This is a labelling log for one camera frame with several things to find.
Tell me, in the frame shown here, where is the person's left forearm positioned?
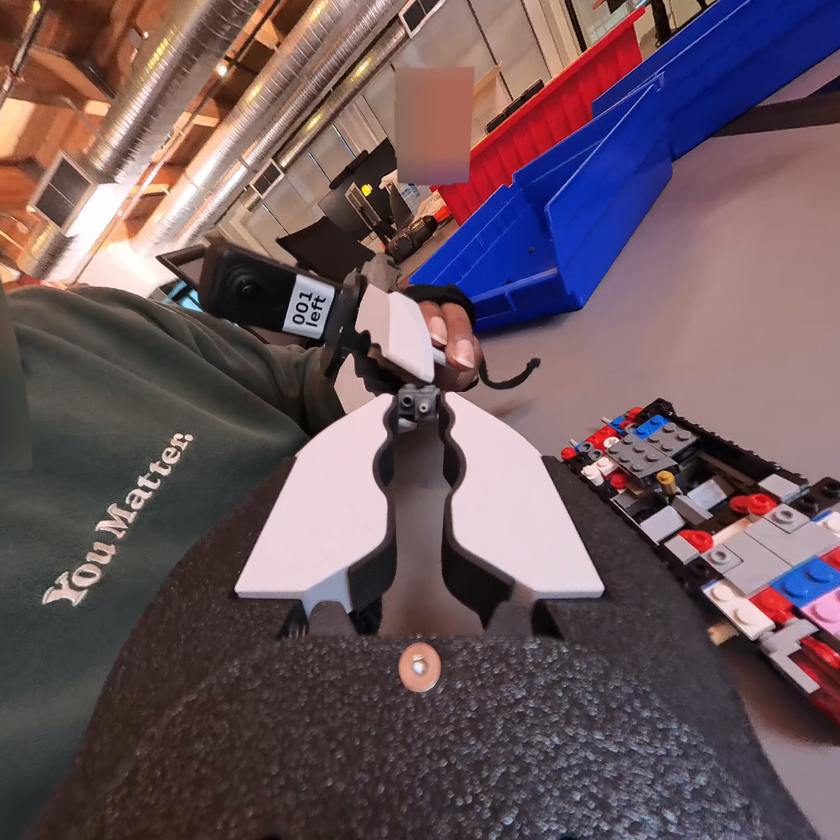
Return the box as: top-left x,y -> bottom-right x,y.
158,305 -> 353,434

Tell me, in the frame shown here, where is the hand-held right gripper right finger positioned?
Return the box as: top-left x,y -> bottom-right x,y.
440,397 -> 606,627

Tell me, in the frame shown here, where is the person's left hand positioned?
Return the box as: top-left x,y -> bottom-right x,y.
410,300 -> 484,393

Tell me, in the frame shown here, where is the person's green sweatshirt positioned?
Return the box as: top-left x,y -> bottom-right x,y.
0,287 -> 342,828

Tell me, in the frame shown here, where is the partly built lego car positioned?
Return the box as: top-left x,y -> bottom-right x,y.
558,398 -> 840,731

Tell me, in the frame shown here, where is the blue plastic bin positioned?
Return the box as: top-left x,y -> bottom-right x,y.
591,0 -> 840,161
410,82 -> 674,332

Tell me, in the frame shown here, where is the small grey lego piece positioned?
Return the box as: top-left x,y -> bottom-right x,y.
398,384 -> 445,431

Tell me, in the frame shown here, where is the red plastic bin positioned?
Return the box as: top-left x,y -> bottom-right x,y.
437,20 -> 647,224

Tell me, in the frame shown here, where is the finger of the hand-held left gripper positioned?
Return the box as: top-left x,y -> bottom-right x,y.
331,355 -> 397,424
352,284 -> 454,385

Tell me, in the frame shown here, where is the silver ventilation duct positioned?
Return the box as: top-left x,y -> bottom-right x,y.
132,0 -> 410,257
27,0 -> 263,277

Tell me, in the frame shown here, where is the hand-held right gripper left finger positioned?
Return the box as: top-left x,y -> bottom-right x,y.
235,397 -> 401,627

